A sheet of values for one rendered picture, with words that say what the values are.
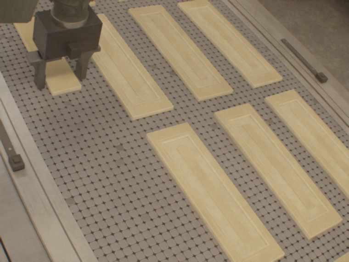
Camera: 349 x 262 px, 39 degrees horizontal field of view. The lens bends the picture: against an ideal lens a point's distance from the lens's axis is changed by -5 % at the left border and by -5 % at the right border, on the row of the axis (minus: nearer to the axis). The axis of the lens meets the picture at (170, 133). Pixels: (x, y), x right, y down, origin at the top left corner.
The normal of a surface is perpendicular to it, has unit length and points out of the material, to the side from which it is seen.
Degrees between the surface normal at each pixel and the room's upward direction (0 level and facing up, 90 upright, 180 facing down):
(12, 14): 90
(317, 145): 11
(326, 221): 0
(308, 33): 0
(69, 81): 0
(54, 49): 90
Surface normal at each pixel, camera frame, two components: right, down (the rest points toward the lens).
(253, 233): 0.40, -0.69
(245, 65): 0.07, -0.60
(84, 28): 0.51, 0.71
